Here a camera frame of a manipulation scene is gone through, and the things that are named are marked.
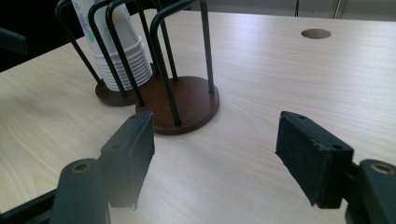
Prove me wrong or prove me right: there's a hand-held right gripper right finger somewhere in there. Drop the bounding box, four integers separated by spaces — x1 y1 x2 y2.
275 110 355 210

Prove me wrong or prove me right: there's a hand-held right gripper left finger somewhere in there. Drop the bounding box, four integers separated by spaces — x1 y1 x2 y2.
99 110 156 210

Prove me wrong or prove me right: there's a wooden cup holder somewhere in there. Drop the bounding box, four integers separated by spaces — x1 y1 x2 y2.
55 0 220 136

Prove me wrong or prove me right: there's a stack of white paper cups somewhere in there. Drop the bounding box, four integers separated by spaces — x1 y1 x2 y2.
70 0 154 92

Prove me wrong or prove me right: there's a dark grey object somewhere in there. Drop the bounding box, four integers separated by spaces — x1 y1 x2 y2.
0 27 28 56

